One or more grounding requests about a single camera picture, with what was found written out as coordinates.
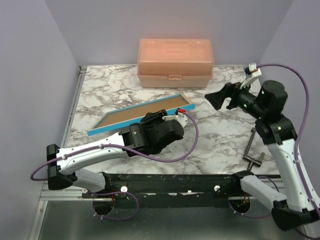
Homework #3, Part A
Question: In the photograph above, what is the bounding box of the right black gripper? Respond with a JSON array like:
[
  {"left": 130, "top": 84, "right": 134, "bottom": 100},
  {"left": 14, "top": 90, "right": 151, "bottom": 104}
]
[{"left": 205, "top": 76, "right": 266, "bottom": 118}]

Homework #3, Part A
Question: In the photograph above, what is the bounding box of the brown frame backing board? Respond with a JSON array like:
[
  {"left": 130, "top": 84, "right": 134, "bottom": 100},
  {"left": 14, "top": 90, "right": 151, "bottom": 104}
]
[{"left": 94, "top": 93, "right": 195, "bottom": 128}]

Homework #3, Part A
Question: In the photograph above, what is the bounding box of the light wooden picture frame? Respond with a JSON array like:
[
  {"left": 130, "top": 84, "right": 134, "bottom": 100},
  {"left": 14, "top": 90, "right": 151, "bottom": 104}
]
[{"left": 87, "top": 109, "right": 192, "bottom": 136}]

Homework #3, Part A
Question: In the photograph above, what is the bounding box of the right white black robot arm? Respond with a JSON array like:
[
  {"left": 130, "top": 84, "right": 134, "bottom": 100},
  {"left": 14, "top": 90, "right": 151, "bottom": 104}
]
[{"left": 204, "top": 80, "right": 320, "bottom": 231}]

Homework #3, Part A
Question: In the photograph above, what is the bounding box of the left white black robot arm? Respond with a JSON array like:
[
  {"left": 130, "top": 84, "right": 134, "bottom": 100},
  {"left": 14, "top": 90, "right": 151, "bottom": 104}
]
[{"left": 46, "top": 110, "right": 188, "bottom": 198}]

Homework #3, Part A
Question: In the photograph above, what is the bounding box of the orange translucent plastic box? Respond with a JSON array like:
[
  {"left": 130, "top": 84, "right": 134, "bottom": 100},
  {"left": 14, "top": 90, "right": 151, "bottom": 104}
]
[{"left": 137, "top": 38, "right": 214, "bottom": 88}]

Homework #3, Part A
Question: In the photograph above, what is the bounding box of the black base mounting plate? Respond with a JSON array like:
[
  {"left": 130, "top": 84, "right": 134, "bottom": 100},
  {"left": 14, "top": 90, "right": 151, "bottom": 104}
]
[{"left": 81, "top": 171, "right": 246, "bottom": 209}]

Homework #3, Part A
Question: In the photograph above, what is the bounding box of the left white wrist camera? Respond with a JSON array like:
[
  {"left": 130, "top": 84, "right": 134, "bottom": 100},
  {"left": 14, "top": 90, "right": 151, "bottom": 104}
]
[{"left": 162, "top": 108, "right": 188, "bottom": 128}]

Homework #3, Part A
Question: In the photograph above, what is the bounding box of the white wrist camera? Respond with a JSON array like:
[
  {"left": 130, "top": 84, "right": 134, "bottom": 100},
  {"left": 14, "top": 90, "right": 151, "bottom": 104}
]
[
  {"left": 240, "top": 63, "right": 262, "bottom": 89},
  {"left": 162, "top": 108, "right": 188, "bottom": 128}
]

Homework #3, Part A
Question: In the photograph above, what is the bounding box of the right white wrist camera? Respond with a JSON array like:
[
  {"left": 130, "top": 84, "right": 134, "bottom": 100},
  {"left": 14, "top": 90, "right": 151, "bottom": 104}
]
[{"left": 240, "top": 63, "right": 262, "bottom": 89}]

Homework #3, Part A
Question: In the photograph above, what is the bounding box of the aluminium rail frame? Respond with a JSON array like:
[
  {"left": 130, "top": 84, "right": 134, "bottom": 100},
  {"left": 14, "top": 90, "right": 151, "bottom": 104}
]
[{"left": 27, "top": 65, "right": 308, "bottom": 240}]

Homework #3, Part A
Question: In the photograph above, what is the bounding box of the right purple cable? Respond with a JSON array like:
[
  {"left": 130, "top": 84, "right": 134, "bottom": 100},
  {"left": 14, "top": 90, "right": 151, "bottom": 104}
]
[{"left": 228, "top": 63, "right": 320, "bottom": 238}]

